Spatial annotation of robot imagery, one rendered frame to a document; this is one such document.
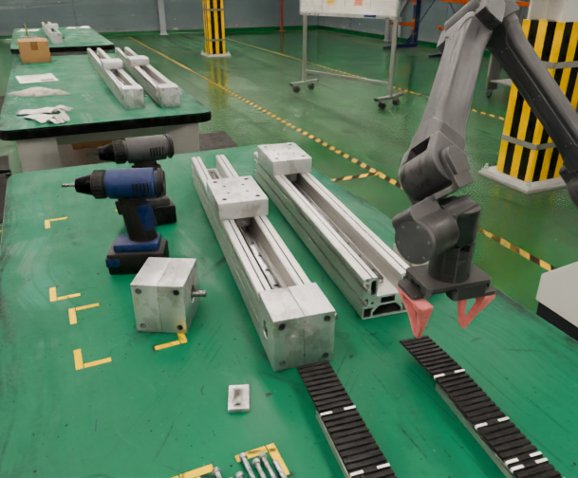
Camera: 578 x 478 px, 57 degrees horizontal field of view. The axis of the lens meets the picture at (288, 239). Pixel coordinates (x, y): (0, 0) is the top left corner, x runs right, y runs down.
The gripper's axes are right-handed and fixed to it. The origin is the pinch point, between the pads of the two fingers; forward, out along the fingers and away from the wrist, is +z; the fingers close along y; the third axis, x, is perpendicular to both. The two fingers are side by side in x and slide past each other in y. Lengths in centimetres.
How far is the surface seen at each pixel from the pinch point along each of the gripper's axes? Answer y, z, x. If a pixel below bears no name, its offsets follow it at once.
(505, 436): 0.0, 5.8, 16.4
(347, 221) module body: -3.2, 0.9, -41.3
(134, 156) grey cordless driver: 39, -9, -70
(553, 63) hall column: -230, 2, -232
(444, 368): 0.2, 5.6, 2.7
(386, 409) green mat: 10.3, 9.1, 4.5
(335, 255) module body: 3.9, 2.9, -30.8
